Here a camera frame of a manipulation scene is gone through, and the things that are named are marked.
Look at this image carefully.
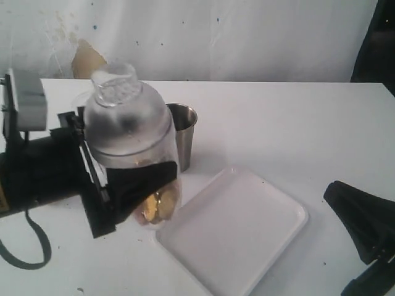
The stainless steel cup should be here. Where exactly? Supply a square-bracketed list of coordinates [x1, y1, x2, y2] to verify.
[167, 103, 198, 172]

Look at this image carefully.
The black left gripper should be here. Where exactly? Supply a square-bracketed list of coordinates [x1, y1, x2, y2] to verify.
[1, 107, 178, 238]

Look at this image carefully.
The clear plastic shaker lid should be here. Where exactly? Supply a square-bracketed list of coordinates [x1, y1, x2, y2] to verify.
[83, 63, 178, 168]

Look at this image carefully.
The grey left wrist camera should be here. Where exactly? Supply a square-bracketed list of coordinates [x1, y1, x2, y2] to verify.
[8, 68, 48, 132]

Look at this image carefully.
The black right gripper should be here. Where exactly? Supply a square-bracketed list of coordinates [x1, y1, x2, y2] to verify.
[323, 181, 394, 296]

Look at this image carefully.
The clear plastic container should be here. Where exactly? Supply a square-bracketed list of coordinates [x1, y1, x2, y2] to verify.
[71, 90, 93, 111]

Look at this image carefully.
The clear plastic shaker body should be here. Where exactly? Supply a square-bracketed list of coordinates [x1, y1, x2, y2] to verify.
[89, 131, 181, 228]

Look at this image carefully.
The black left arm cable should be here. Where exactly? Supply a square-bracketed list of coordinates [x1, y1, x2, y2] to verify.
[0, 209, 52, 271]

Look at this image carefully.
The white plastic tray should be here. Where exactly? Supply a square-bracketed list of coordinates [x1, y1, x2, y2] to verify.
[156, 166, 309, 295]

